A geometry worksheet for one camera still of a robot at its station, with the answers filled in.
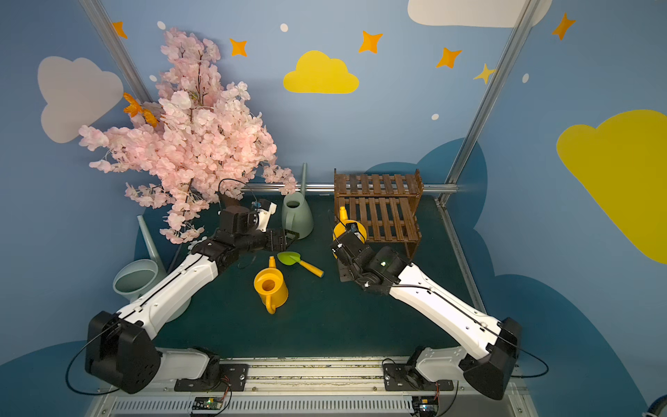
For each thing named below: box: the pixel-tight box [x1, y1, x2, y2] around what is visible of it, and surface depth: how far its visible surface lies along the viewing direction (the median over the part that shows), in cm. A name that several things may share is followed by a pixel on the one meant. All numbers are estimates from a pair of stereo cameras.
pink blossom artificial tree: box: [78, 28, 298, 244], surface depth 70 cm
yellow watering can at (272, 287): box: [253, 255, 290, 315], surface depth 84 cm
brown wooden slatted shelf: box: [333, 168, 424, 260], surface depth 95 cm
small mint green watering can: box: [281, 162, 314, 240], surface depth 100 cm
